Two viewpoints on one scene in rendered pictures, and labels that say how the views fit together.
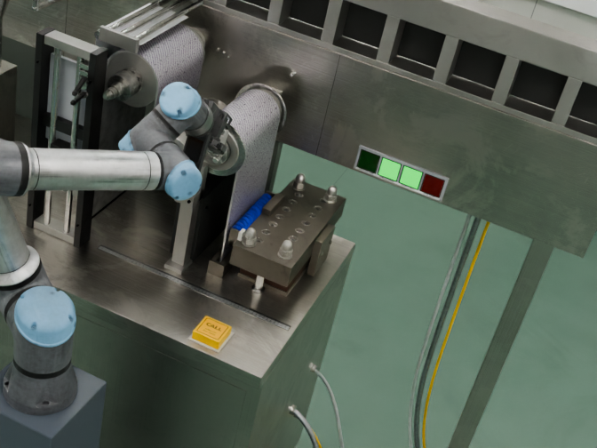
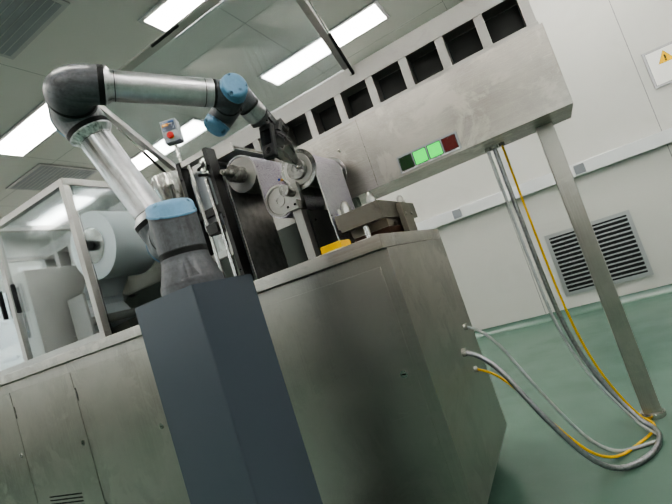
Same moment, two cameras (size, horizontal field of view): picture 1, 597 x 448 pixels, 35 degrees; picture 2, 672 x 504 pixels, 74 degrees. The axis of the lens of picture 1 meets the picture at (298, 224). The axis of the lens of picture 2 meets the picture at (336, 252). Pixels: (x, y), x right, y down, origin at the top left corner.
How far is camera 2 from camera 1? 1.65 m
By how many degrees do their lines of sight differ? 39
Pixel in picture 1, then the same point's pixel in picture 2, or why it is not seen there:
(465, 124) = (440, 93)
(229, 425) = (387, 312)
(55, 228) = not seen: hidden behind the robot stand
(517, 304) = (572, 201)
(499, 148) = (469, 88)
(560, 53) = (458, 12)
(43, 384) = (181, 259)
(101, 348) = (276, 325)
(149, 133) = not seen: hidden behind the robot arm
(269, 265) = (364, 210)
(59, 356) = (185, 228)
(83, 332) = not seen: hidden behind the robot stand
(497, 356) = (592, 251)
